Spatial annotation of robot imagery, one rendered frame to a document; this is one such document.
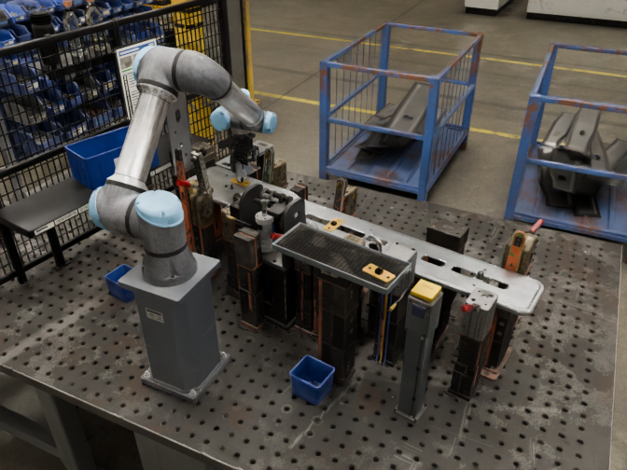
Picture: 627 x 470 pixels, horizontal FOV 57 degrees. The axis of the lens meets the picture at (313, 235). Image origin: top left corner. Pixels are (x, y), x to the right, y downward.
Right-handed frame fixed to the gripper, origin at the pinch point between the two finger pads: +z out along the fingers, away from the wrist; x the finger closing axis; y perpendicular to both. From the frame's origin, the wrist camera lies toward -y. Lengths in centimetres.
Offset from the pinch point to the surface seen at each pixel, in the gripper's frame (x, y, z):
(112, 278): -51, -21, 27
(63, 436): -91, -9, 67
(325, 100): 164, -67, 35
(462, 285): -12, 97, 1
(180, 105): -1.4, -27.0, -23.4
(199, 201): -24.8, 2.1, -1.7
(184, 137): -1.7, -26.8, -10.3
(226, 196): -10.9, 2.2, 2.6
